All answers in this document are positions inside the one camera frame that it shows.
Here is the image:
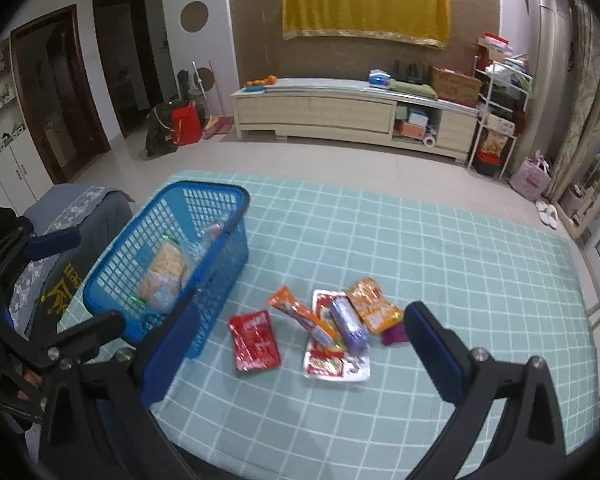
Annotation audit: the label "round brown wall disc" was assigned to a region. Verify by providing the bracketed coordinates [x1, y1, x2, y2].
[180, 1, 210, 34]

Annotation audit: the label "brown cardboard box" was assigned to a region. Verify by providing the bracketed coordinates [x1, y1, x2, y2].
[430, 66, 483, 108]

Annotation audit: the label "white wire shelf rack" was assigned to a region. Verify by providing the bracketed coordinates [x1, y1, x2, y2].
[467, 52, 534, 179]

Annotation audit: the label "plate of oranges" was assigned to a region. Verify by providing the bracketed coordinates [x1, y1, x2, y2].
[244, 75, 278, 94]

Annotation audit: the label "yellow cloth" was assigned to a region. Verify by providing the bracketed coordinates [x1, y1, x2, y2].
[281, 0, 452, 51]

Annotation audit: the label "printed snack bag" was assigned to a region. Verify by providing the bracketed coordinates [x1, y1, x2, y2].
[480, 130, 511, 159]

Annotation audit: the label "white cabinet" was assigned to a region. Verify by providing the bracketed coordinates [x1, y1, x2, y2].
[0, 40, 54, 212]

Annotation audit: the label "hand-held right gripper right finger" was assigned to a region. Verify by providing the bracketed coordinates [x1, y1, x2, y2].
[403, 301, 568, 480]

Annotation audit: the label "pink tote bag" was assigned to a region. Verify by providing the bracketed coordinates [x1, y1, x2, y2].
[510, 155, 554, 199]

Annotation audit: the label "white slippers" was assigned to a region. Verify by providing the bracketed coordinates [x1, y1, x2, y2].
[535, 200, 561, 229]

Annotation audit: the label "black router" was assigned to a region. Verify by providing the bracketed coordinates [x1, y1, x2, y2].
[392, 60, 426, 84]

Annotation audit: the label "cream tv cabinet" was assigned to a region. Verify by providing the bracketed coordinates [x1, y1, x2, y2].
[230, 77, 481, 164]

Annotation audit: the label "clear yellow snack packet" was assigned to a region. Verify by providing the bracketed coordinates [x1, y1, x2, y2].
[199, 217, 230, 252]

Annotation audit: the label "grey embroidered chair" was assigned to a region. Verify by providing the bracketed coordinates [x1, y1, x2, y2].
[10, 184, 134, 337]

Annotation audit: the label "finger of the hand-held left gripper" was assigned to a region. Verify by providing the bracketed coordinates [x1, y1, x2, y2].
[0, 227, 82, 281]
[7, 310, 127, 369]

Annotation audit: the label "dark wooden door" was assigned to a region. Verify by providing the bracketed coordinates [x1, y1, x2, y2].
[10, 4, 112, 185]
[92, 0, 164, 139]

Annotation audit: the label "purple snack bar packet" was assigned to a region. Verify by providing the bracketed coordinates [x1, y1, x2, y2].
[330, 296, 370, 354]

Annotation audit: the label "red snack packet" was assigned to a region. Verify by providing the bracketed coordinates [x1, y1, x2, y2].
[229, 310, 282, 374]

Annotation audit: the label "blue plastic basket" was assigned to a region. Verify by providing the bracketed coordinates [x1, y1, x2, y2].
[82, 181, 252, 360]

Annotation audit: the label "pink broom with dustpan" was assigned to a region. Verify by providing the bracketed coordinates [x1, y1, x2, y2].
[202, 60, 234, 140]

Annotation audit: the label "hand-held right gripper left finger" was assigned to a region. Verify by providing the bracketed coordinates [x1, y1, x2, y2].
[42, 302, 202, 480]

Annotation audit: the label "cartoon face snack packet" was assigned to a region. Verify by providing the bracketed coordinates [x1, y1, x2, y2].
[139, 270, 182, 312]

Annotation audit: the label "black bag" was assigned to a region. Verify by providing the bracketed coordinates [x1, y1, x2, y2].
[145, 102, 179, 157]

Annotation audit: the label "orange crisps packet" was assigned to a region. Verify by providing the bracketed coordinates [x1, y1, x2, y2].
[345, 278, 405, 334]

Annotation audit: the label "small purple packet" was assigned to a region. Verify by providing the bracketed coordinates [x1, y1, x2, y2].
[382, 322, 409, 347]

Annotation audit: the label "red bag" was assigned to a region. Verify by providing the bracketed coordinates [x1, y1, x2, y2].
[171, 105, 204, 147]

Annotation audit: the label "patterned beige curtain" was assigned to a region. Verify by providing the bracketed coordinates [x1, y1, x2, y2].
[550, 0, 600, 202]

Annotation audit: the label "green folded cloth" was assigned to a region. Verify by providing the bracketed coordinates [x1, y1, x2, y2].
[389, 80, 439, 100]

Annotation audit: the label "green checked tablecloth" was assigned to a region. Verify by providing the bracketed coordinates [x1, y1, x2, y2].
[57, 172, 600, 480]

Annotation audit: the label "orange stick snack packet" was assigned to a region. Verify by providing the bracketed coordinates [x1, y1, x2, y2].
[267, 286, 342, 347]

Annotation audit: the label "white tray red snacks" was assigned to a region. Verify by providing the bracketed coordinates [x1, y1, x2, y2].
[303, 289, 371, 385]

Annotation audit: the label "standing air conditioner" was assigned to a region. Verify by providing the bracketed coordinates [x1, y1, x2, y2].
[522, 0, 574, 176]

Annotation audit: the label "red black crate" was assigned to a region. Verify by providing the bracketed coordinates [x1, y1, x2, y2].
[472, 152, 504, 177]

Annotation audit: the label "cracker packet green label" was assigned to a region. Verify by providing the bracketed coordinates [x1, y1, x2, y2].
[151, 241, 192, 287]

